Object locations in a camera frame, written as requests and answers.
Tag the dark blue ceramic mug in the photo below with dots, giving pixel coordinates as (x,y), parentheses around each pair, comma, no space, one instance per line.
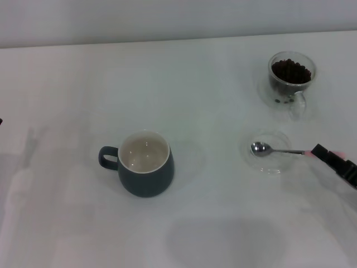
(147,181)

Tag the double-walled glass cup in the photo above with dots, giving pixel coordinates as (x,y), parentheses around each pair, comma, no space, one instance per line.
(298,104)

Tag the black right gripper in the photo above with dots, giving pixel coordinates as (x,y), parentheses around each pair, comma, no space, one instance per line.
(350,176)

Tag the clear glass saucer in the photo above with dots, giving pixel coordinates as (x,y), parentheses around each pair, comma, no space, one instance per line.
(267,164)

